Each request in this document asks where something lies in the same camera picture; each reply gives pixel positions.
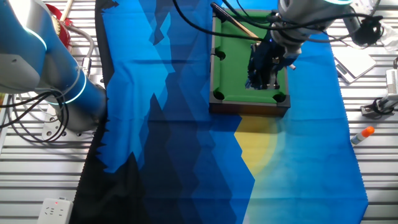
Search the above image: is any blue mountain print cloth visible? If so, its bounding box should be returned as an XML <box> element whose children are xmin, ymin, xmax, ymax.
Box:
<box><xmin>70</xmin><ymin>0</ymin><xmax>370</xmax><ymax>224</ymax></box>

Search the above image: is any wooden pool cue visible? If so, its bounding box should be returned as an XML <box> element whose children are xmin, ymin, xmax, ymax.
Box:
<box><xmin>210</xmin><ymin>2</ymin><xmax>261</xmax><ymax>40</ymax></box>

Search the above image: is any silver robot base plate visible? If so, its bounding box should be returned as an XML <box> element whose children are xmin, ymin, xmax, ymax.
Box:
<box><xmin>41</xmin><ymin>104</ymin><xmax>97</xmax><ymax>141</ymax></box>

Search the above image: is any white digital scale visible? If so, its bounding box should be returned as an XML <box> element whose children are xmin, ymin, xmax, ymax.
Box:
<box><xmin>333</xmin><ymin>45</ymin><xmax>377</xmax><ymax>84</ymax></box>

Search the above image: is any silver ribbed camera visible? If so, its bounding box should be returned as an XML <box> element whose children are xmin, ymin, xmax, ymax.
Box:
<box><xmin>385</xmin><ymin>68</ymin><xmax>398</xmax><ymax>101</ymax></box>

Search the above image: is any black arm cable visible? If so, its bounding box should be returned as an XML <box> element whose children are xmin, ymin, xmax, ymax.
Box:
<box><xmin>172</xmin><ymin>0</ymin><xmax>384</xmax><ymax>47</ymax></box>

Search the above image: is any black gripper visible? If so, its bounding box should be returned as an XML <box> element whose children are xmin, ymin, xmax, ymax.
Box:
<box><xmin>245</xmin><ymin>34</ymin><xmax>296</xmax><ymax>90</ymax></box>

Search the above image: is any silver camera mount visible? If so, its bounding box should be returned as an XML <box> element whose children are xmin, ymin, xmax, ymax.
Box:
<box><xmin>360</xmin><ymin>94</ymin><xmax>398</xmax><ymax>119</ymax></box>

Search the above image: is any wooden drumstick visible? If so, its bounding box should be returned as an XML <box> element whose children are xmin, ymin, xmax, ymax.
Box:
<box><xmin>60</xmin><ymin>0</ymin><xmax>75</xmax><ymax>22</ymax></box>

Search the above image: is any grey hose with connector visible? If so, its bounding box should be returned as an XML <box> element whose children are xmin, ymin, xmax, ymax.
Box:
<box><xmin>67</xmin><ymin>23</ymin><xmax>96</xmax><ymax>78</ymax></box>

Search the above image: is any mini green pool table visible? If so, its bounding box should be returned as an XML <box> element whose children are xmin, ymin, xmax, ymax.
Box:
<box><xmin>208</xmin><ymin>7</ymin><xmax>292</xmax><ymax>118</ymax></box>

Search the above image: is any white power strip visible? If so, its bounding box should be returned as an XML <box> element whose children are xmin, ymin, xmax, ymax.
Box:
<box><xmin>37</xmin><ymin>197</ymin><xmax>75</xmax><ymax>224</ymax></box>

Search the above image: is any black base cable bundle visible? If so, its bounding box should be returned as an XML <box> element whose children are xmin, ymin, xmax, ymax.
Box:
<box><xmin>0</xmin><ymin>89</ymin><xmax>71</xmax><ymax>144</ymax></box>

